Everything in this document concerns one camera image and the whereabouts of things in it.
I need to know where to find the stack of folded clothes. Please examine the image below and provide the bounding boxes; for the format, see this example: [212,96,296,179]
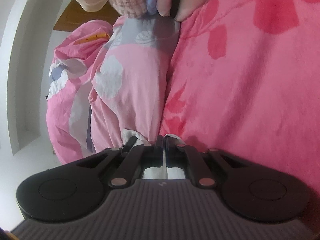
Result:
[61,0,218,23]

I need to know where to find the white shirt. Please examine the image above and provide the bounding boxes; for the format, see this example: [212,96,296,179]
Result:
[121,129,187,180]

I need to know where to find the pink floral blanket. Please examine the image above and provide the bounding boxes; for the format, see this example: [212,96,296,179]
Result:
[160,0,320,198]

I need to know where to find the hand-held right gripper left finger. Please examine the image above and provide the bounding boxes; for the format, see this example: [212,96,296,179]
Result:
[76,135,164,188]

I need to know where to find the pink patchwork quilt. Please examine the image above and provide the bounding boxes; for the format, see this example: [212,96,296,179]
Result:
[46,15,182,163]

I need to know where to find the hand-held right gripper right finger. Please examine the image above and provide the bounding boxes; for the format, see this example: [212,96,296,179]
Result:
[164,135,250,188]

